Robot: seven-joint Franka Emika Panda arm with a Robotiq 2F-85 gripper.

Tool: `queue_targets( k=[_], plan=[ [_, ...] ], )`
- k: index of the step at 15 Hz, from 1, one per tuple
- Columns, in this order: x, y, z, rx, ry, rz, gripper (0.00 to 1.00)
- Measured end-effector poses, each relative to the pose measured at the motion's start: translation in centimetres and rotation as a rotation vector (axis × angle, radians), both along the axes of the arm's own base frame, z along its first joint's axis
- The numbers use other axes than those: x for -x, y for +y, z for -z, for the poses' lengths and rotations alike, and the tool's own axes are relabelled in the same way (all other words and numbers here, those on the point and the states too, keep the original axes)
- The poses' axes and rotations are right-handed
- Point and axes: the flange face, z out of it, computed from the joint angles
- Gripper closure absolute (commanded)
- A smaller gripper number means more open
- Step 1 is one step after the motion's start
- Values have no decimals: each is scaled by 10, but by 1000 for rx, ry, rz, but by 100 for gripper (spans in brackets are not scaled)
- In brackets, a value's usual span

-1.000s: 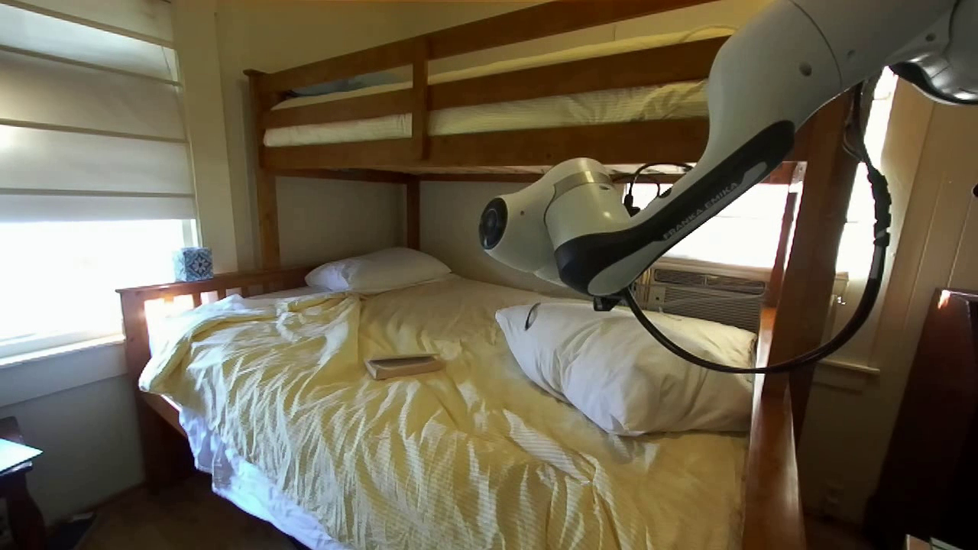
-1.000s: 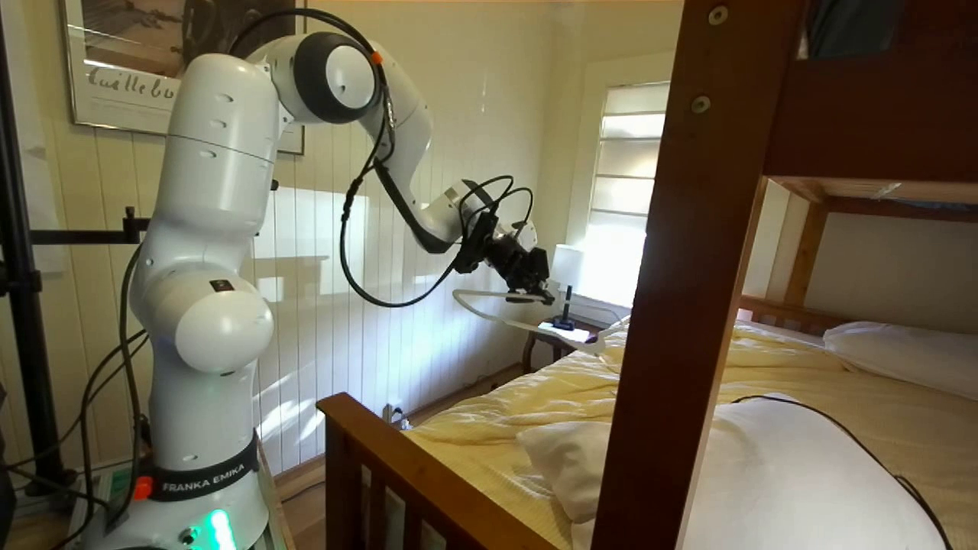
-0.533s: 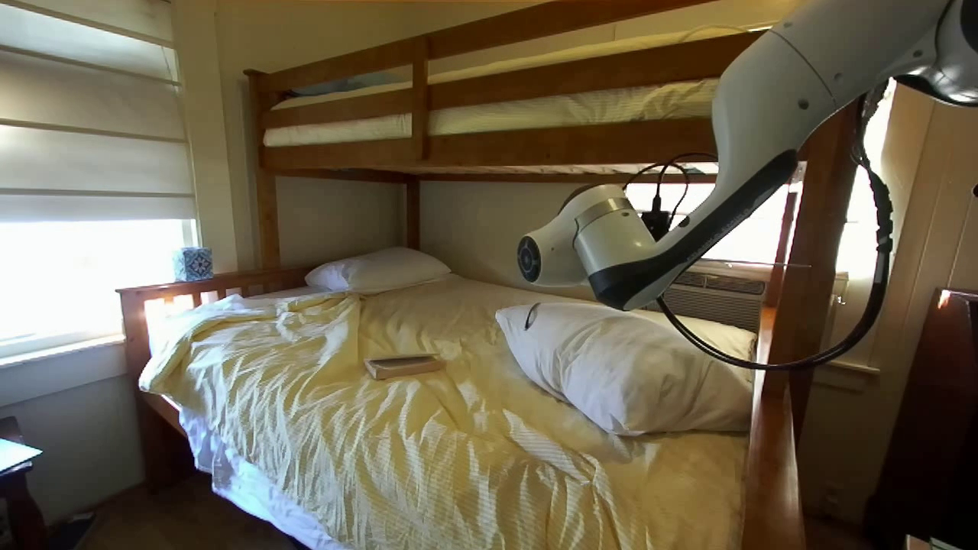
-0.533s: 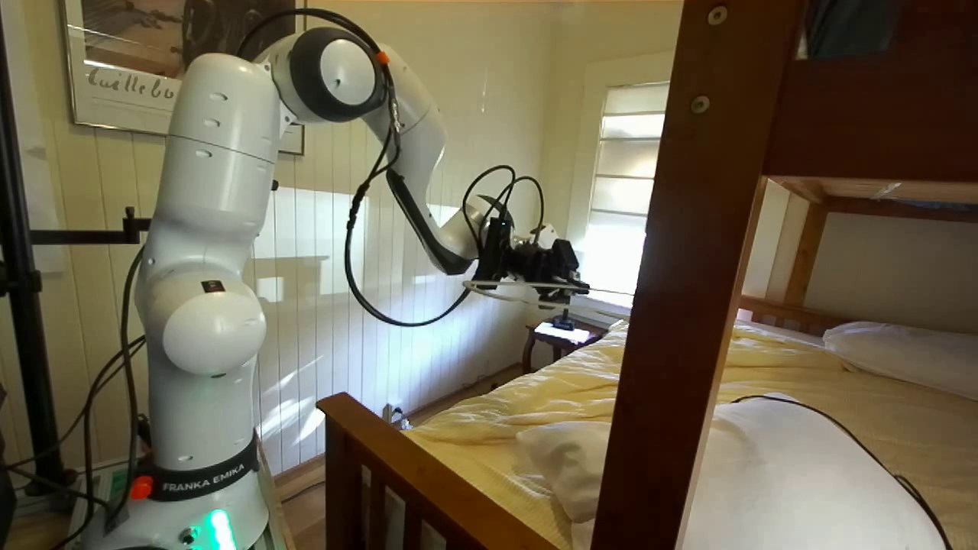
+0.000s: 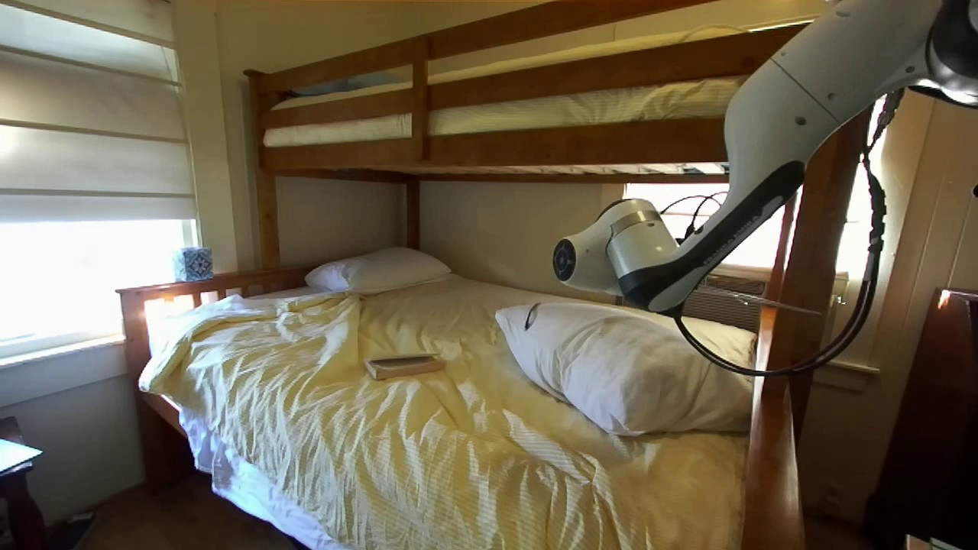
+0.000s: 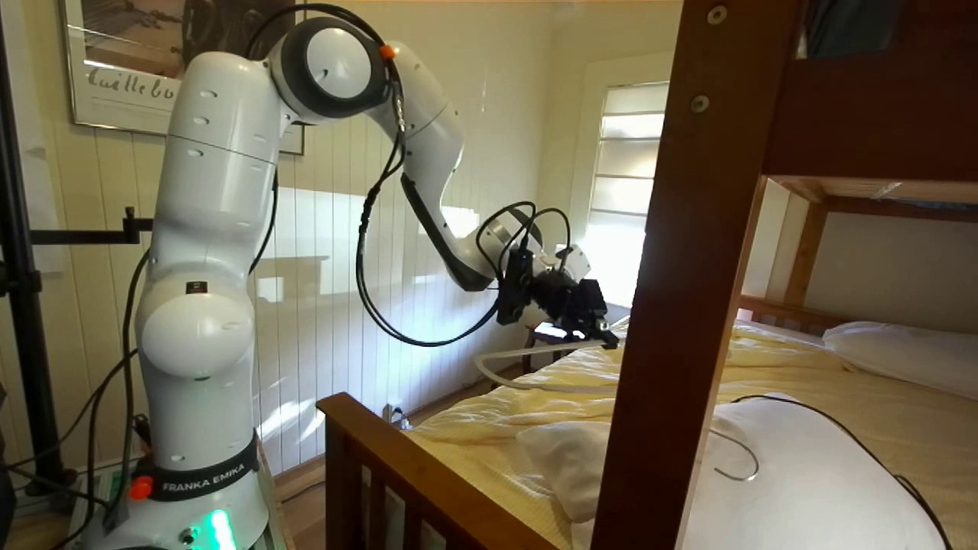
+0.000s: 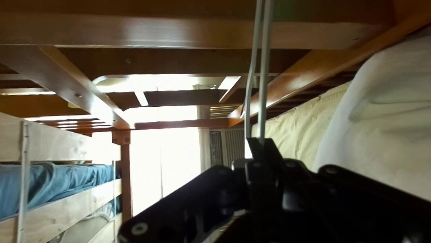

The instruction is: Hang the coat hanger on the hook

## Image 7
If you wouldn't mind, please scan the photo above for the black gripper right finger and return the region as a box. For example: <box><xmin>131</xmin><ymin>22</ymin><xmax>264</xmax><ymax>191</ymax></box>
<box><xmin>264</xmin><ymin>138</ymin><xmax>431</xmax><ymax>243</ymax></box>

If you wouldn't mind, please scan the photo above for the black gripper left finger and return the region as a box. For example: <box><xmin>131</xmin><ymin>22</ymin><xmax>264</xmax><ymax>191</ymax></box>
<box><xmin>118</xmin><ymin>138</ymin><xmax>267</xmax><ymax>243</ymax></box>

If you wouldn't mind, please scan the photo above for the white plastic coat hanger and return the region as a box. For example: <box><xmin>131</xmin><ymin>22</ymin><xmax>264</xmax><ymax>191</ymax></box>
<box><xmin>241</xmin><ymin>0</ymin><xmax>276</xmax><ymax>151</ymax></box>

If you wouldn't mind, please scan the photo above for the bright window with curtain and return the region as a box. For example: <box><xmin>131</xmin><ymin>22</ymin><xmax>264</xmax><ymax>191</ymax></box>
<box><xmin>130</xmin><ymin>127</ymin><xmax>205</xmax><ymax>214</ymax></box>

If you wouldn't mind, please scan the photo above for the large white pillow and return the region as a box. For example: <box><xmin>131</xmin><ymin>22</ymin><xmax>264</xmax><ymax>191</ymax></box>
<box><xmin>314</xmin><ymin>26</ymin><xmax>431</xmax><ymax>203</ymax></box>

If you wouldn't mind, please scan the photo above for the blue mattress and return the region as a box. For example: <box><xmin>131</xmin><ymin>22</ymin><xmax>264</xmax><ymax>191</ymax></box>
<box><xmin>0</xmin><ymin>162</ymin><xmax>122</xmax><ymax>222</ymax></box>

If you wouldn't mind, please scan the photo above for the light wooden bed frame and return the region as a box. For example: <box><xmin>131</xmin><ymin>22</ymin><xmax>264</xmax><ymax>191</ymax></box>
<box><xmin>0</xmin><ymin>112</ymin><xmax>124</xmax><ymax>243</ymax></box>

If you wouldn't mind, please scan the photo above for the orange wooden bunk bed frame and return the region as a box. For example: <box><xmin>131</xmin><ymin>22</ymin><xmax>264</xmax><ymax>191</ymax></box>
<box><xmin>0</xmin><ymin>0</ymin><xmax>431</xmax><ymax>222</ymax></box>

